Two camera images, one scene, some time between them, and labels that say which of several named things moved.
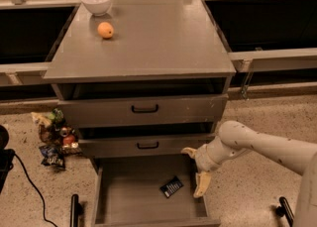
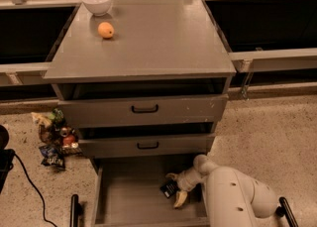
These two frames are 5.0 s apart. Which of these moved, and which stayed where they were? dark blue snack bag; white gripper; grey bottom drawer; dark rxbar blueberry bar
Moved: white gripper
Stayed: dark blue snack bag; dark rxbar blueberry bar; grey bottom drawer
